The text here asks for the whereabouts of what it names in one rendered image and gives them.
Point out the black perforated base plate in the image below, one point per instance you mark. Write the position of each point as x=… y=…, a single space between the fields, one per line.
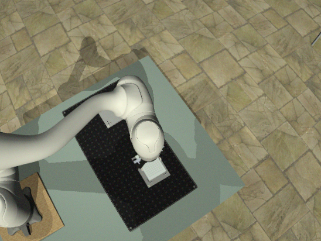
x=109 y=152

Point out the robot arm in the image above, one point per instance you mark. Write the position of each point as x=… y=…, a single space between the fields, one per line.
x=130 y=100

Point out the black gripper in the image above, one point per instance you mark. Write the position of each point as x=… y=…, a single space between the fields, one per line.
x=139 y=163

